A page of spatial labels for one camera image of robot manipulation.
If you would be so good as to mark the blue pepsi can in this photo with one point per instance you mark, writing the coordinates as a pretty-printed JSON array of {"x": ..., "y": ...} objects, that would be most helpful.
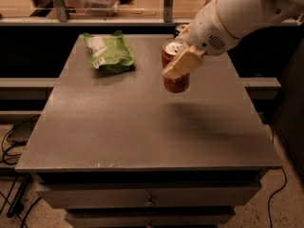
[{"x": 178, "y": 29}]

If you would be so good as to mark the grey metal shelf rail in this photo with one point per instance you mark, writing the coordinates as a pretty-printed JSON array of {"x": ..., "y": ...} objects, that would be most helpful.
[{"x": 142, "y": 12}]

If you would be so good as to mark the red coke can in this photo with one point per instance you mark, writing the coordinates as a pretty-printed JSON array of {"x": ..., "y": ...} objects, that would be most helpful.
[{"x": 173, "y": 80}]

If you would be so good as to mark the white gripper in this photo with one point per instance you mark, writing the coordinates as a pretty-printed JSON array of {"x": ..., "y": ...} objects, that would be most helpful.
[{"x": 209, "y": 28}]

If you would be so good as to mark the grey drawer cabinet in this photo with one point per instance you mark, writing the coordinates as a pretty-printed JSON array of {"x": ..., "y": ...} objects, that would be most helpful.
[{"x": 121, "y": 151}]

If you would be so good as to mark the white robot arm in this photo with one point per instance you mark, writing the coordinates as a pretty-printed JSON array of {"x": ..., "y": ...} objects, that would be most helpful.
[{"x": 242, "y": 17}]

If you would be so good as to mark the green rice chip bag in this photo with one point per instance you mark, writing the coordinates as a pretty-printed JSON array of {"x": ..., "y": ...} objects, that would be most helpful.
[{"x": 110, "y": 53}]

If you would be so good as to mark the clear plastic container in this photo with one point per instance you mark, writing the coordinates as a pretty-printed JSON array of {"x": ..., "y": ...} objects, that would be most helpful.
[{"x": 100, "y": 8}]

